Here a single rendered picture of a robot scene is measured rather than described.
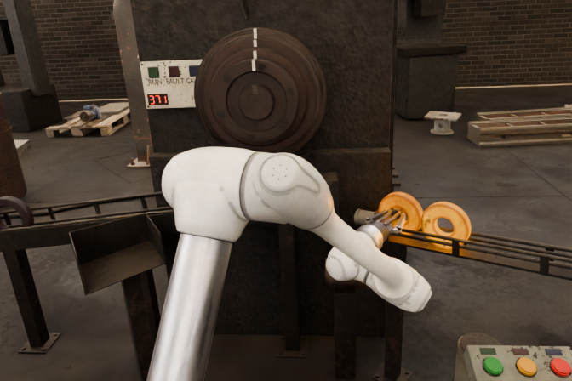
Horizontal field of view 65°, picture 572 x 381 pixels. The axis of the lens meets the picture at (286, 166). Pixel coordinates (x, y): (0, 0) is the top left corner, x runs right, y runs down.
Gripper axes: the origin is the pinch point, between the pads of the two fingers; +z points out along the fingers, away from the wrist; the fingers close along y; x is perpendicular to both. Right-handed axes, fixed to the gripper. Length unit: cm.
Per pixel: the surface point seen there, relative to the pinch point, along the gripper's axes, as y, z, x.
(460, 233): 20.8, -1.6, -2.2
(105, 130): -460, 139, -73
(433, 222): 12.1, -1.4, -0.8
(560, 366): 55, -32, -11
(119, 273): -68, -69, -10
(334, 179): -26.4, -0.8, 6.4
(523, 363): 48, -36, -11
